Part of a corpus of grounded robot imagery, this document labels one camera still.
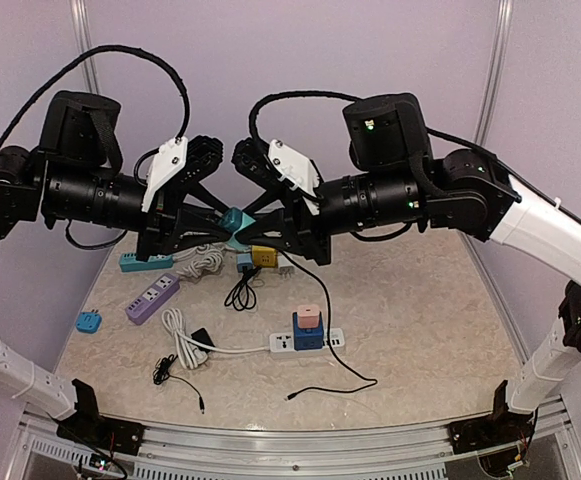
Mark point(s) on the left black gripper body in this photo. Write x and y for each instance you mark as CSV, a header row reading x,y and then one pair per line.
x,y
160,218

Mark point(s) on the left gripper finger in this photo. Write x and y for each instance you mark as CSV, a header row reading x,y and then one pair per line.
x,y
199,192
196,226

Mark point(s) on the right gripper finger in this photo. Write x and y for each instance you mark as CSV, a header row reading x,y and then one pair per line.
x,y
271,193
272,230

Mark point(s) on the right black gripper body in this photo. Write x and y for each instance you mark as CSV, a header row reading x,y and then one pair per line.
x,y
314,243

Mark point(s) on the teal plug adapter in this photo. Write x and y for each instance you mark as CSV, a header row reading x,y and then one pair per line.
x,y
234,220

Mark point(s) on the pink plug adapter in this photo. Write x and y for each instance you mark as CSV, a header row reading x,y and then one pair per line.
x,y
308,316

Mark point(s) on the dark blue cube socket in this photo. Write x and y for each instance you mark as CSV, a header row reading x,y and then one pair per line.
x,y
307,339

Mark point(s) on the white power strip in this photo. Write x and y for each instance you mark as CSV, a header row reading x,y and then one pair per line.
x,y
281,345

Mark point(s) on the light blue plug adapter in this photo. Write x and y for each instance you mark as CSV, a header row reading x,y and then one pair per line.
x,y
244,262

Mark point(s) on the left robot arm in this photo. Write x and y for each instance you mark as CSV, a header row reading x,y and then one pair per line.
x,y
75,174

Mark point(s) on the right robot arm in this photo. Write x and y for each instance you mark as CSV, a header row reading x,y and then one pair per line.
x,y
400,182

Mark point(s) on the white plug adapter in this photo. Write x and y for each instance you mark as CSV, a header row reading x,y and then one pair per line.
x,y
286,271

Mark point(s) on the yellow cube socket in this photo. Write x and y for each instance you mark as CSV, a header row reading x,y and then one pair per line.
x,y
265,257

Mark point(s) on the teal power strip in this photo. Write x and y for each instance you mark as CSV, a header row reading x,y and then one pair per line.
x,y
129,263

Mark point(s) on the purple power strip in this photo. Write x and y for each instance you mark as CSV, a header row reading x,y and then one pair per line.
x,y
155,296

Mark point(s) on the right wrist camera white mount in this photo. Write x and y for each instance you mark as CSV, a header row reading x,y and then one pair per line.
x,y
261,161

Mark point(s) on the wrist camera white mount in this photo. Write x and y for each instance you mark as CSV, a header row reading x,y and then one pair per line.
x,y
261,161
180,161

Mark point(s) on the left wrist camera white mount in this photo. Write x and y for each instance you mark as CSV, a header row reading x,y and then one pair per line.
x,y
180,161

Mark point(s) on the black power adapter with cable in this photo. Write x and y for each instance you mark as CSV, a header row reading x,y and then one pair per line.
x,y
191,352

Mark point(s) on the left aluminium corner post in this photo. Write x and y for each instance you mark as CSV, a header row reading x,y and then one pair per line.
x,y
81,29

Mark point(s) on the aluminium corner post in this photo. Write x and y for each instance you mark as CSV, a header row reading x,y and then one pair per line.
x,y
495,70
81,29

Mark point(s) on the right aluminium corner post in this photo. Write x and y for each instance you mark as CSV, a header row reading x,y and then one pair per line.
x,y
495,70

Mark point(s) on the aluminium front rail frame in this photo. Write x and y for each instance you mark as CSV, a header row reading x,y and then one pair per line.
x,y
414,451

